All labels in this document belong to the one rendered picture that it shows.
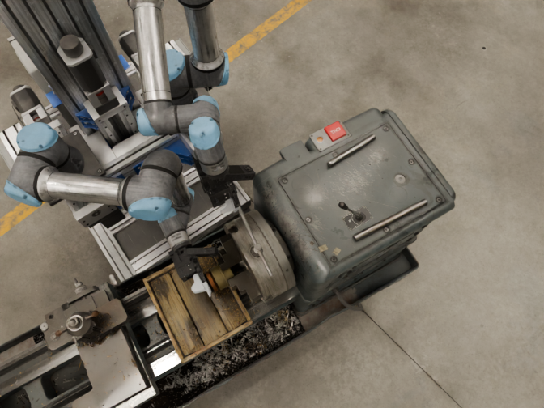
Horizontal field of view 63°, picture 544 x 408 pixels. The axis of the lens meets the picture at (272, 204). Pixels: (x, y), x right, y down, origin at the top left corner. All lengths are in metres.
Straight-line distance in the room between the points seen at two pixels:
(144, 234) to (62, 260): 0.58
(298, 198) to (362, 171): 0.25
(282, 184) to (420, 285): 1.54
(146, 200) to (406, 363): 1.89
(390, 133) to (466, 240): 1.50
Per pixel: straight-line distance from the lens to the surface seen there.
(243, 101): 3.19
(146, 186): 1.37
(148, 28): 1.29
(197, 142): 1.14
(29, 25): 1.52
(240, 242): 1.48
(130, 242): 2.65
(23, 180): 1.57
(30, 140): 1.62
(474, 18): 4.01
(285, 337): 2.11
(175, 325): 1.81
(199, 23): 1.45
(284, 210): 1.50
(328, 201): 1.52
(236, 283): 1.58
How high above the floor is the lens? 2.65
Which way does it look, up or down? 69 degrees down
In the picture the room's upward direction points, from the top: 3 degrees clockwise
